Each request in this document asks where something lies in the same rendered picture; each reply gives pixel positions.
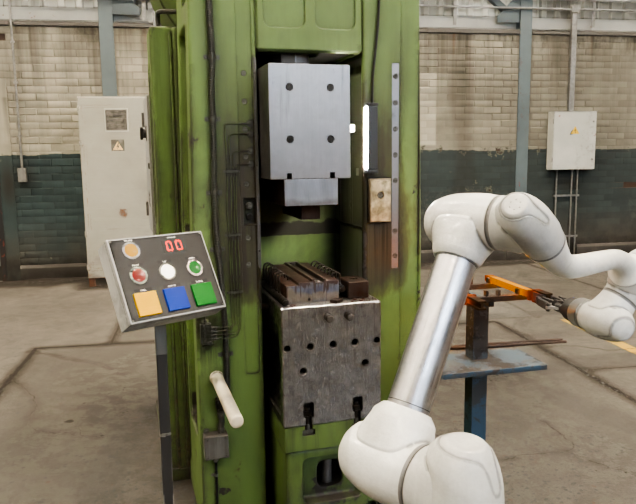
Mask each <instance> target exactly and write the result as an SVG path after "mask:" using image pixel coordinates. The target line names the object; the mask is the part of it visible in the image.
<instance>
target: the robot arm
mask: <svg viewBox="0 0 636 504"><path fill-rule="evenodd" d="M424 229H425V232H426V235H427V236H428V238H429V239H430V240H431V241H432V243H433V245H432V250H433V254H434V256H435V260H434V263H433V266H432V269H431V272H430V275H429V278H428V281H427V284H426V287H425V290H424V293H423V296H422V299H421V302H420V305H419V308H418V311H417V314H416V317H415V320H414V323H413V326H412V328H411V331H410V334H409V337H408V340H407V343H406V346H405V349H404V352H403V355H402V358H401V361H400V364H399V367H398V370H397V373H396V376H395V379H394V382H393V385H392V388H391V391H390V394H389V397H388V400H387V401H385V400H383V401H381V402H380V403H378V404H376V405H375V406H374V407H373V408H372V410H371V412H370V413H369V414H368V416H367V417H366V418H365V419H364V421H360V422H358V423H356V424H355V425H353V426H352V427H351V428H350V429H349V430H348V431H347V432H346V433H345V435H344V436H343V438H342V440H341V442H340V445H339V450H338V460H339V465H340V468H341V470H342V472H343V474H344V475H345V476H346V478H347V479H348V480H349V481H350V482H351V483H352V484H353V485H354V486H355V487H356V488H357V489H358V490H359V491H361V492H362V493H364V494H365V495H367V496H368V497H370V498H372V499H374V500H375V501H377V502H379V503H381V504H505V500H504V484H503V478H502V473H501V469H500V466H499V463H498V460H497V457H496V455H495V453H494V451H493V449H492V448H491V447H490V446H489V445H488V444H487V443H486V442H485V441H484V440H483V439H482V438H480V437H478V436H476V435H473V434H470V433H465V432H452V433H448V434H444V435H441V436H439V437H438V438H436V439H435V431H436V429H435V426H434V423H433V421H432V418H431V417H429V413H430V410H431V407H432V404H433V401H434V398H435V395H436V391H437V388H438V385H439V382H440V379H441V376H442V373H443V369H444V366H445V363H446V360H447V357H448V354H449V351H450V348H451V344H452V341H453V338H454V335H455V332H456V329H457V326H458V322H459V319H460V316H461V313H462V310H463V307H464V304H465V301H466V297H467V294H468V291H469V288H470V285H471V282H472V279H473V275H474V272H475V270H476V269H478V268H479V267H480V266H481V265H482V264H483V263H484V261H485V260H486V259H487V258H488V256H489V255H490V254H491V253H492V252H493V250H502V251H509V252H515V253H520V254H521V253H524V254H526V255H527V256H528V257H529V258H530V259H531V260H533V261H535V262H536V263H538V264H539V265H541V266H542V267H544V268H545V269H546V270H548V271H549V272H551V273H552V274H554V275H556V276H558V277H562V278H568V279H573V278H580V277H584V276H588V275H592V274H596V273H600V272H604V271H608V277H607V281H608V283H607V284H606V286H605V288H604V289H603V290H602V291H601V292H600V294H598V295H597V296H596V297H595V298H594V299H592V300H589V299H586V298H576V297H570V298H567V297H563V296H558V297H557V296H552V295H551V299H550V298H546V295H544V294H540V293H537V292H532V300H533V301H536V302H537V305H538V306H540V307H542V308H543V309H545V310H546V311H547V312H549V311H551V309H553V310H555V311H557V312H559V313H561V314H562V316H563V317H564V318H565V319H566V320H568V321H569V322H570V323H571V324H572V325H574V326H577V327H579V328H581V329H583V330H585V331H586V332H587V333H588V334H590V335H592V336H594V337H596V338H599V339H602V340H606V341H611V342H622V341H626V340H628V339H629V338H630V337H631V336H632V335H633V333H634V331H635V321H634V318H633V316H632V315H633V313H634V311H635V310H636V249H635V250H633V251H631V252H630V253H626V252H624V251H622V250H616V249H611V250H603V251H596V252H590V253H583V254H576V255H572V254H571V253H570V251H569V248H568V245H567V241H566V237H565V234H564V232H563V230H562V228H561V225H560V223H559V221H558V220H557V219H556V217H555V216H554V214H553V213H552V212H551V211H550V209H549V208H548V207H547V206H546V205H545V204H544V203H543V202H541V201H540V200H539V199H537V198H536V197H534V196H532V195H530V194H527V193H523V192H514V193H510V194H508V195H506V196H505V195H494V194H489V193H458V194H452V195H448V196H445V197H442V198H440V199H438V200H436V201H434V202H433V203H432V204H431V205H430V206H429V208H428V209H427V211H426V213H425V217H424Z"/></svg>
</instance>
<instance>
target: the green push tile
mask: <svg viewBox="0 0 636 504"><path fill-rule="evenodd" d="M190 287H191V290H192V293H193V296H194V300H195V303H196V306H197V307H199V306H205V305H210V304H215V303H217V299H216V296H215V293H214V290H213V287H212V284H211V282H205V283H198V284H192V285H190Z"/></svg>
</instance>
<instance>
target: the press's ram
mask: <svg viewBox="0 0 636 504"><path fill-rule="evenodd" d="M256 73H257V111H258V150H259V178H262V179H268V180H287V179H330V178H350V177H351V168H350V133H352V132H355V125H354V124H350V65H334V64H296V63H267V64H265V65H264V66H262V67H260V68H259V69H257V70H256Z"/></svg>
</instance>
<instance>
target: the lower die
mask: <svg viewBox="0 0 636 504"><path fill-rule="evenodd" d="M294 262H296V263H298V264H300V265H301V266H303V267H305V268H307V269H308V270H310V271H312V272H313V273H315V274H317V275H318V276H320V277H322V278H323V279H324V280H323V282H322V283H315V279H313V278H312V277H310V276H309V275H307V274H305V273H304V272H302V271H301V270H299V269H297V268H296V267H294V266H292V265H291V264H289V263H290V262H285V265H284V264H283V265H274V266H276V267H277V268H278V269H280V270H281V271H283V272H284V273H286V274H287V275H288V280H287V277H285V278H284V275H283V276H282V277H281V276H280V291H281V294H282V295H283V296H284V297H285V298H286V299H288V301H289V304H295V303H307V302H320V301H330V300H331V299H333V298H339V280H338V279H336V278H335V277H333V276H332V277H331V275H327V273H326V272H325V273H324V271H320V269H317V267H314V266H313V265H312V266H311V264H309V263H299V262H297V261H294ZM308 298H310V299H311V300H310V301H308Z"/></svg>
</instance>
